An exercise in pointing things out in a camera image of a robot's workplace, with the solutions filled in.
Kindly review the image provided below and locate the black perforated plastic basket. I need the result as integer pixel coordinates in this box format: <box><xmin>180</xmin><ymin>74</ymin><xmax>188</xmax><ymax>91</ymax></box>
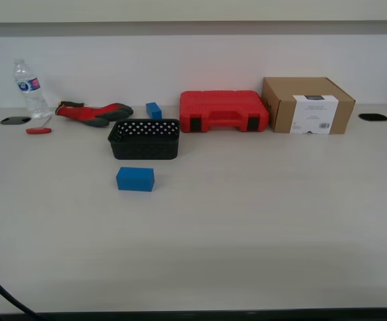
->
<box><xmin>107</xmin><ymin>118</ymin><xmax>182</xmax><ymax>161</ymax></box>

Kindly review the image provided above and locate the black table cable grommet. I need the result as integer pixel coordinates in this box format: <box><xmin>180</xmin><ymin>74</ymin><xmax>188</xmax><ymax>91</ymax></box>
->
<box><xmin>358</xmin><ymin>113</ymin><xmax>387</xmax><ymax>122</ymax></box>
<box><xmin>0</xmin><ymin>116</ymin><xmax>33</xmax><ymax>126</ymax></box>

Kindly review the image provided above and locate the red and grey work glove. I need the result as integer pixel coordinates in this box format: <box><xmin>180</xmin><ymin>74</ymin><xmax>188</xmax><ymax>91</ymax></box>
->
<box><xmin>55</xmin><ymin>101</ymin><xmax>134</xmax><ymax>128</ymax></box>

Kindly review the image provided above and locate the clear plastic water bottle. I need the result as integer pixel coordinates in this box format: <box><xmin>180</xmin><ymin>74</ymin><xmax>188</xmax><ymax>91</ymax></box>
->
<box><xmin>13</xmin><ymin>58</ymin><xmax>52</xmax><ymax>120</ymax></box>

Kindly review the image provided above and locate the large blue block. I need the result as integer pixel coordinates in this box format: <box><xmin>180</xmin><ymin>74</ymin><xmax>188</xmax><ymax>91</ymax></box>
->
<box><xmin>116</xmin><ymin>167</ymin><xmax>155</xmax><ymax>193</ymax></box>

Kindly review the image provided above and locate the red plastic tool case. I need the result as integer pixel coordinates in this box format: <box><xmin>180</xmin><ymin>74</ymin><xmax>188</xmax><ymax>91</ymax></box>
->
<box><xmin>179</xmin><ymin>90</ymin><xmax>270</xmax><ymax>133</ymax></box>

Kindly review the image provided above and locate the black cable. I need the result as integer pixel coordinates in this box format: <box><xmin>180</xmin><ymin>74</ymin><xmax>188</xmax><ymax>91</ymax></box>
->
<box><xmin>0</xmin><ymin>263</ymin><xmax>42</xmax><ymax>318</ymax></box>

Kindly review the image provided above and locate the brown cardboard box white label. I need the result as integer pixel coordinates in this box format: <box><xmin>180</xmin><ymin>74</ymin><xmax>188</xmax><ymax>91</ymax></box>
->
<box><xmin>261</xmin><ymin>76</ymin><xmax>357</xmax><ymax>136</ymax></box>

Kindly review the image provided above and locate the small blue block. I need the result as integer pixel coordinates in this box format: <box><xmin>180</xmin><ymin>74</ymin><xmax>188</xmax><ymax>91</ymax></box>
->
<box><xmin>145</xmin><ymin>102</ymin><xmax>163</xmax><ymax>120</ymax></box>

